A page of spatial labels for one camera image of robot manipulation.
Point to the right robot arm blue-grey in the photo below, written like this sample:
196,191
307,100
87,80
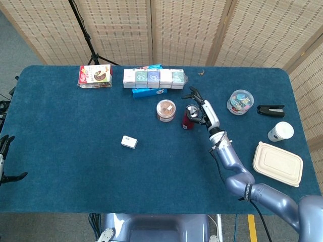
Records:
232,161

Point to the bamboo folding screen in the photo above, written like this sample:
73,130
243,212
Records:
189,30

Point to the black tripod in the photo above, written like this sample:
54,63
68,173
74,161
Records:
87,37

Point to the black stapler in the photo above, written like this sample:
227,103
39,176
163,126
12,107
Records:
271,111

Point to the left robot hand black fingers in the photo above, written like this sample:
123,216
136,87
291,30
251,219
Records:
5,146

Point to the blue table cloth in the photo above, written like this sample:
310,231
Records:
75,164

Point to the dark red soda can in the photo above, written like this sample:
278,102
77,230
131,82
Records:
187,122

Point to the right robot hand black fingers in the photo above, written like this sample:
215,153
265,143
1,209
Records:
210,113

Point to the clear tub of binder clips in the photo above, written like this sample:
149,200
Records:
239,102

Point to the yellow floor tape strip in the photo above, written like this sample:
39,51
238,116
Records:
252,228

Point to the wrapped bundle of tissue packs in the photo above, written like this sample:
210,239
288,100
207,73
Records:
154,78

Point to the red and white snack box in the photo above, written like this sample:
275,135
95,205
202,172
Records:
94,75

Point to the white paper cup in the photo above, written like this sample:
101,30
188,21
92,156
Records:
281,131

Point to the beige lidded lunch box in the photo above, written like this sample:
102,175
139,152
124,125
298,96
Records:
276,164

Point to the clear jar of rubber bands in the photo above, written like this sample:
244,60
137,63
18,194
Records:
165,111

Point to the black equipment beside table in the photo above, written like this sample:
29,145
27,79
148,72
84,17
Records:
3,106

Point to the blue-grey robot torso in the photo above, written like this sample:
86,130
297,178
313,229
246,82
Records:
156,227

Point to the blue cardboard box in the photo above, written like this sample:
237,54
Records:
149,93

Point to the small white cardboard box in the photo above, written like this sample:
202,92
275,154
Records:
129,142

